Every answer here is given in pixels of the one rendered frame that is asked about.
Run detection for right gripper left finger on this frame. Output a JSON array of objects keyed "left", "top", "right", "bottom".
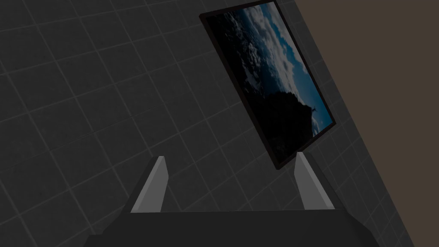
[{"left": 122, "top": 156, "right": 169, "bottom": 214}]

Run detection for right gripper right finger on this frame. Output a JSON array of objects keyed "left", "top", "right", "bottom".
[{"left": 294, "top": 151, "right": 345, "bottom": 211}]

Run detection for framed sky and clouds picture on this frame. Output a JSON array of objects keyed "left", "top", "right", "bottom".
[{"left": 198, "top": 0, "right": 337, "bottom": 171}]

